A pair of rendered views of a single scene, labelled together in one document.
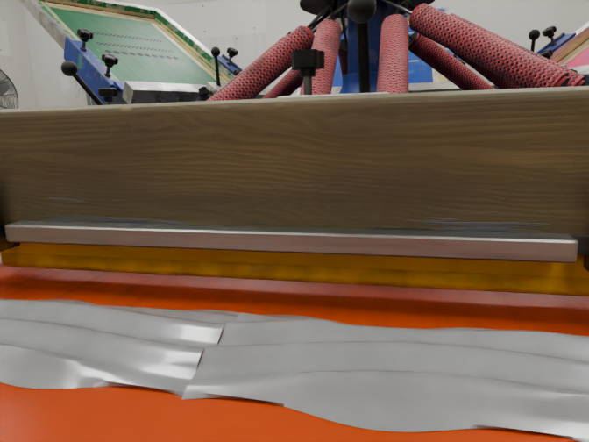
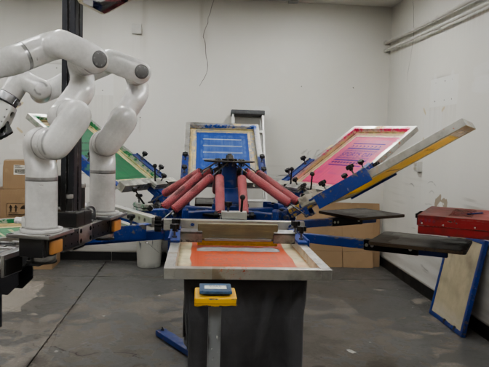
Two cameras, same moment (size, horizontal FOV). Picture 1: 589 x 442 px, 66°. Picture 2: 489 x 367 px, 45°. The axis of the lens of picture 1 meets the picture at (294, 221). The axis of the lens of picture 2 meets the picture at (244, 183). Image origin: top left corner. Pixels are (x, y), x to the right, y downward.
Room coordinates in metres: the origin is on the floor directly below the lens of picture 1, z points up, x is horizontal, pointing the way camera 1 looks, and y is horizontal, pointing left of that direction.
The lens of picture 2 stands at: (-2.22, 0.77, 1.43)
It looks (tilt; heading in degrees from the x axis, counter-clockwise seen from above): 4 degrees down; 342
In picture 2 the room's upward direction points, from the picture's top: 2 degrees clockwise
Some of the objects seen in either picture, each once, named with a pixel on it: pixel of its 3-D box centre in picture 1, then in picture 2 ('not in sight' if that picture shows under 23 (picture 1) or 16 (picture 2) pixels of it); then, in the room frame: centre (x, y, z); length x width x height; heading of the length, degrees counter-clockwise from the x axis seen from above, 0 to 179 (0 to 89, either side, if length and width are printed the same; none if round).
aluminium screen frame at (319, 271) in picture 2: not in sight; (240, 252); (0.04, 0.06, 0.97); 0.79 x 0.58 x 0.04; 167
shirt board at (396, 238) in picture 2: not in sight; (338, 239); (0.61, -0.66, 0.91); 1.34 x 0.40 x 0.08; 47
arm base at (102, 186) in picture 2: not in sight; (98, 193); (0.04, 0.63, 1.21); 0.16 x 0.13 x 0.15; 62
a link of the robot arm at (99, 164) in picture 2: not in sight; (103, 151); (0.03, 0.62, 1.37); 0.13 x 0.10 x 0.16; 5
